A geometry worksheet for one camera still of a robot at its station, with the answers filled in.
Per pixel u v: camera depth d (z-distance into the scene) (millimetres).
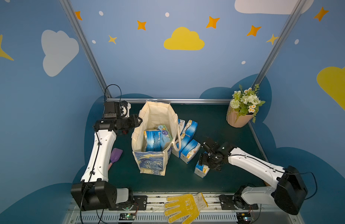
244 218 711
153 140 788
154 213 720
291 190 406
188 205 735
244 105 872
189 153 844
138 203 734
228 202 749
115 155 907
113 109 566
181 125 982
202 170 780
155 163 723
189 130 957
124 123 636
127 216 705
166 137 830
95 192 439
